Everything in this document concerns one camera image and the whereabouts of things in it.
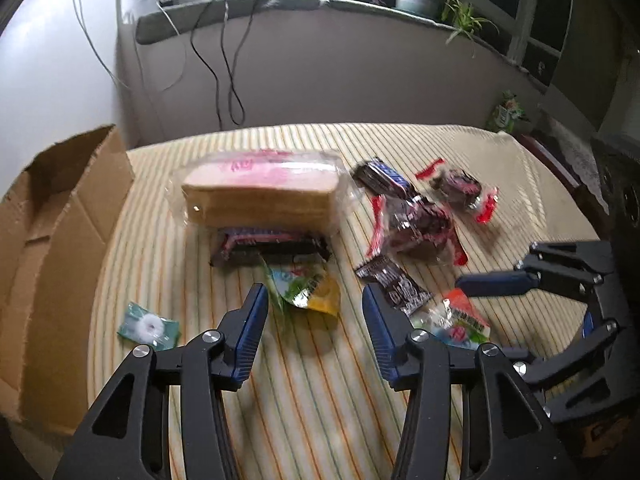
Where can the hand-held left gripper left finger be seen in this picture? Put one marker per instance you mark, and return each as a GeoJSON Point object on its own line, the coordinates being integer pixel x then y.
{"type": "Point", "coordinates": [252, 330]}

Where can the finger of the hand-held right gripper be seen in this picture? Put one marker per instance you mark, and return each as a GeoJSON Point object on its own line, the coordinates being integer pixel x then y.
{"type": "Point", "coordinates": [495, 282]}
{"type": "Point", "coordinates": [575, 360]}

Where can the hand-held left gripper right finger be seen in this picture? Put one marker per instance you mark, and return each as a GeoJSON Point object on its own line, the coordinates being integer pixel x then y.
{"type": "Point", "coordinates": [380, 330]}

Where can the small brown chocolate bar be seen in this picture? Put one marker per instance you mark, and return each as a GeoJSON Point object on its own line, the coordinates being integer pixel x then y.
{"type": "Point", "coordinates": [395, 285]}

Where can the colourful gummy candy packet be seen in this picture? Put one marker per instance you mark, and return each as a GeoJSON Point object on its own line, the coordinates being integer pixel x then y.
{"type": "Point", "coordinates": [460, 322]}

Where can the yellow green candy packet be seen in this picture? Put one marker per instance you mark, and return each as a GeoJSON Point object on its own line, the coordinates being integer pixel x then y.
{"type": "Point", "coordinates": [310, 295]}

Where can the brown chocolate bar blue print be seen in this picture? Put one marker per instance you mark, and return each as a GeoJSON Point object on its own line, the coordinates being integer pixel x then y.
{"type": "Point", "coordinates": [280, 248]}
{"type": "Point", "coordinates": [382, 176]}

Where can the clear red-edged cake packet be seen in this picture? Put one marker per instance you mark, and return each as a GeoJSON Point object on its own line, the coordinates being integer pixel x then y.
{"type": "Point", "coordinates": [460, 187]}
{"type": "Point", "coordinates": [417, 227]}

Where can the green mint candy packet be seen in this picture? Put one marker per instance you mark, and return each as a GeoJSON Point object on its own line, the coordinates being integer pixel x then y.
{"type": "Point", "coordinates": [150, 327]}

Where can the sliced bread clear pack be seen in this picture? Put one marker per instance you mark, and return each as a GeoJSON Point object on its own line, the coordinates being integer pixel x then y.
{"type": "Point", "coordinates": [260, 195]}

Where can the brown cardboard box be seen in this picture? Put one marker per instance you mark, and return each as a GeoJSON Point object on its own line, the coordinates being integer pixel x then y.
{"type": "Point", "coordinates": [50, 240]}

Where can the striped yellow tablecloth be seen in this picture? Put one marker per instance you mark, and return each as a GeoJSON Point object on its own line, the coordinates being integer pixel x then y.
{"type": "Point", "coordinates": [310, 410]}

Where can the white lace cloth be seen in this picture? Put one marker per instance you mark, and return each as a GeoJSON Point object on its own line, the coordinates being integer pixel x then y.
{"type": "Point", "coordinates": [575, 152]}

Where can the black speaker box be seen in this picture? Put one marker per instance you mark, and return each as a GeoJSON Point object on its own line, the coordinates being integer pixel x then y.
{"type": "Point", "coordinates": [617, 185]}

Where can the green snack bag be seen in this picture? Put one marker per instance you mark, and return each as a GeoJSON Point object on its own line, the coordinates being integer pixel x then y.
{"type": "Point", "coordinates": [506, 114]}

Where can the grey window sill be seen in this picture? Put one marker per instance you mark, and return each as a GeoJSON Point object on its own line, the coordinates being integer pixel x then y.
{"type": "Point", "coordinates": [300, 2]}

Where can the white window frame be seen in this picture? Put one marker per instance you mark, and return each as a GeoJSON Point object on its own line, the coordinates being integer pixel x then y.
{"type": "Point", "coordinates": [520, 15]}

